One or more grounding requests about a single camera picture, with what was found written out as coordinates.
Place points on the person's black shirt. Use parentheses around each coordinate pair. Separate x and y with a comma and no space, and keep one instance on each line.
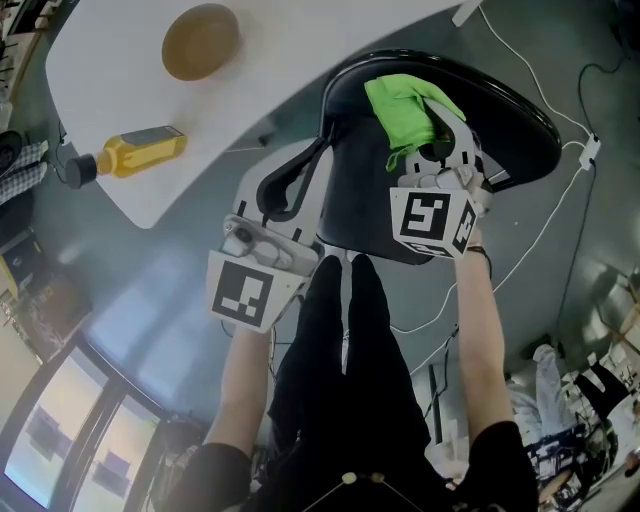
(500,475)

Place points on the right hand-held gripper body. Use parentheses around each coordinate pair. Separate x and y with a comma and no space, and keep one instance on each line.
(425,215)

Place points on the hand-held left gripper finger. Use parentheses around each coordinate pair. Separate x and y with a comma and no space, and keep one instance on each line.
(315,200)
(250,185)

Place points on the person's black trousers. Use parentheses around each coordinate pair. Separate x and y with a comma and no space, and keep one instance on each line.
(345,375)

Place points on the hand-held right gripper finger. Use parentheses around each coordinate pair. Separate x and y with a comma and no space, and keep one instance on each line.
(425,162)
(460,135)

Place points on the black framed glass door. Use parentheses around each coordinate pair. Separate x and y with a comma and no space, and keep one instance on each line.
(95,395)

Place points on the brown bowl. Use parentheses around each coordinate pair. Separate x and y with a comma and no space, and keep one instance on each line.
(200,40)

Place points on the person's left forearm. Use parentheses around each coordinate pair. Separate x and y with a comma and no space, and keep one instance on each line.
(240,390)

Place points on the black chair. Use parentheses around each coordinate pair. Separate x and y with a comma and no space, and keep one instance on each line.
(360,170)

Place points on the white power adapter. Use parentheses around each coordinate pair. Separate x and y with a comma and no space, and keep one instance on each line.
(590,150)

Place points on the yellow bottle with black cap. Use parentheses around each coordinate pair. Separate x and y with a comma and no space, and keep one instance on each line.
(140,150)

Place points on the person's right forearm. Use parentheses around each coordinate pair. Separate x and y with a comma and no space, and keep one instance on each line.
(480,350)

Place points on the green wiping cloth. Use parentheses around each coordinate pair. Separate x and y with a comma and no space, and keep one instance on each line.
(400,110)

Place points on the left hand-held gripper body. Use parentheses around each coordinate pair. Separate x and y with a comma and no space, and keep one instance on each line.
(240,295)

